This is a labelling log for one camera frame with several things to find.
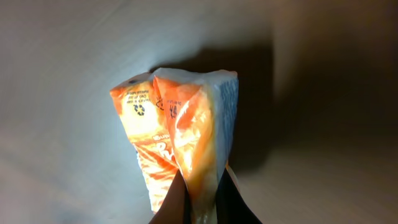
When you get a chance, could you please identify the small orange juice carton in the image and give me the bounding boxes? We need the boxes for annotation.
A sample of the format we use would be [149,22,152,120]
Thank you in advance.
[110,68,239,223]

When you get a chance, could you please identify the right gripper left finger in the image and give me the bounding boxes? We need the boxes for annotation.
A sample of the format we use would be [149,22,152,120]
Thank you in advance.
[149,171,192,224]

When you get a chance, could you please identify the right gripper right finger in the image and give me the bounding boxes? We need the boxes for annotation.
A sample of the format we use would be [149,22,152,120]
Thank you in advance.
[215,169,261,224]

